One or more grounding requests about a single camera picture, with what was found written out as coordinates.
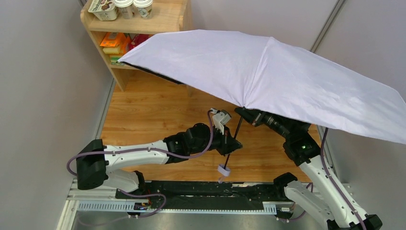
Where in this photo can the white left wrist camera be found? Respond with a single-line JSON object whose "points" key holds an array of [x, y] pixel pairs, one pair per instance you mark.
{"points": [[220, 118]]}

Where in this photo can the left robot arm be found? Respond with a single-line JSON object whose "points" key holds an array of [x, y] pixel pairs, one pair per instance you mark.
{"points": [[98, 164]]}

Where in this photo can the wooden shelf unit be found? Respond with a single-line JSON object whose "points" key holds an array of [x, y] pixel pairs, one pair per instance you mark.
{"points": [[117, 26]]}

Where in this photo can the chocolate yogurt tub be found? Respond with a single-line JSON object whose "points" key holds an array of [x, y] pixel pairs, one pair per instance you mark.
{"points": [[104, 10]]}

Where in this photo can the lavender folding umbrella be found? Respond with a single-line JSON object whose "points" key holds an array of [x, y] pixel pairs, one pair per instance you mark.
{"points": [[260, 72]]}

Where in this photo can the white yogurt cup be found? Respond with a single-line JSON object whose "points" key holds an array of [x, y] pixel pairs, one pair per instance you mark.
{"points": [[125, 8]]}

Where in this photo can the orange snack box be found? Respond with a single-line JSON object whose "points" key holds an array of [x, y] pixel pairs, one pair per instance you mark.
{"points": [[113, 39]]}

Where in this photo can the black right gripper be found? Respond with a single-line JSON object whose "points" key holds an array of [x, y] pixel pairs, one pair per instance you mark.
{"points": [[256, 117]]}

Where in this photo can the red snack package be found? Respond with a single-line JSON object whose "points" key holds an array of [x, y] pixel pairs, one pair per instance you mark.
{"points": [[137, 40]]}

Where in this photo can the white lidded cup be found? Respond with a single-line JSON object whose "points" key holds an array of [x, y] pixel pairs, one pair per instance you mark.
{"points": [[144, 8]]}

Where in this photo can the yellow green sponge stack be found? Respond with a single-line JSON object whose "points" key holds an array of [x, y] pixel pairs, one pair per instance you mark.
{"points": [[115, 53]]}

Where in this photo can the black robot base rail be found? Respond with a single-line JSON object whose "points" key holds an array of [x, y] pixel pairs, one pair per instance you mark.
{"points": [[228, 196]]}

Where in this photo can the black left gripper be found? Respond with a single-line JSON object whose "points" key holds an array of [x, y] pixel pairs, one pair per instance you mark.
{"points": [[226, 141]]}

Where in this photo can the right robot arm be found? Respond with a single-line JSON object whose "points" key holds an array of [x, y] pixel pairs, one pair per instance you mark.
{"points": [[335, 209]]}

